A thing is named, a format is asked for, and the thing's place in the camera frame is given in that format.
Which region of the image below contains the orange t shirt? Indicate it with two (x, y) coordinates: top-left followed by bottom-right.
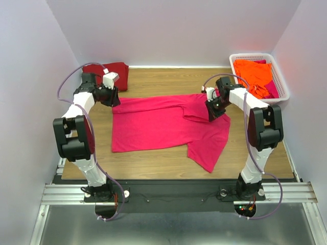
(233, 60), (272, 99)

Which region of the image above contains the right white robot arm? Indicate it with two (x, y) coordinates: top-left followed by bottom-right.
(201, 73), (284, 198)

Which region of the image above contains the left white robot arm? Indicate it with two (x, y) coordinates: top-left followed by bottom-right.
(53, 69), (120, 202)

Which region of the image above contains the white plastic basket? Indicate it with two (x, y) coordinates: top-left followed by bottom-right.
(229, 53), (290, 104)

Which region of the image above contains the magenta t shirt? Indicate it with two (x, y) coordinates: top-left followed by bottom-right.
(111, 93), (231, 173)

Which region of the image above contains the dark pink t shirt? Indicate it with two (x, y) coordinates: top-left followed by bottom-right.
(254, 60), (279, 99)

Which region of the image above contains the folded dark red t shirt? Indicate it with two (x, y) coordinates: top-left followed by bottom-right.
(82, 62), (129, 91)

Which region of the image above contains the aluminium rail frame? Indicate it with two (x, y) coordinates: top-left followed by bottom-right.
(29, 68), (327, 245)

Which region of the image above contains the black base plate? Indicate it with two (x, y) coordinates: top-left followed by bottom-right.
(81, 179), (265, 216)

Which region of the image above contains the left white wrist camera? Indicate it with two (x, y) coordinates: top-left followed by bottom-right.
(102, 69), (120, 89)

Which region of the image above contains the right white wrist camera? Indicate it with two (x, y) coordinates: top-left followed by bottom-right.
(201, 86), (217, 102)

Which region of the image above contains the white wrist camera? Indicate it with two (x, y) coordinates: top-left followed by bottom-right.
(102, 69), (120, 89)
(201, 86), (217, 102)

